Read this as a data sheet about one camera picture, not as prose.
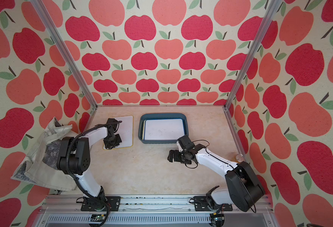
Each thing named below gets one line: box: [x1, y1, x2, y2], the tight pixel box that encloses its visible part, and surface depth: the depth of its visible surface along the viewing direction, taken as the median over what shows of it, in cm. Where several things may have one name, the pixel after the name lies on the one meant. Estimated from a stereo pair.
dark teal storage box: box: [138, 113, 189, 144], surface depth 107 cm
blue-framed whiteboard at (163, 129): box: [144, 118, 185, 141], surface depth 106 cm
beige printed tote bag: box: [10, 117, 78, 192], surface depth 74 cm
